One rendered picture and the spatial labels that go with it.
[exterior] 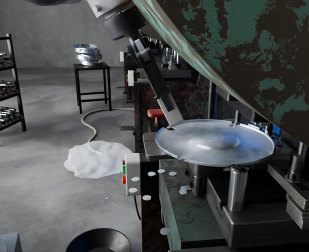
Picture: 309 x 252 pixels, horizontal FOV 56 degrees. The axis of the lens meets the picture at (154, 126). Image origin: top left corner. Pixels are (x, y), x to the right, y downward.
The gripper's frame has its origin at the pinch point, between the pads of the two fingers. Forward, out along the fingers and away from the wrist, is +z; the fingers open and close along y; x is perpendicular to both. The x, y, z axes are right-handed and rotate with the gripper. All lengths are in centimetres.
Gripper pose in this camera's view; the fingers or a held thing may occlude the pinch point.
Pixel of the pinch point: (169, 108)
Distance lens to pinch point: 58.7
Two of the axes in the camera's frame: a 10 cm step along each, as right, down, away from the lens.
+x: 8.9, -4.6, -0.3
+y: 1.4, 3.4, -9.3
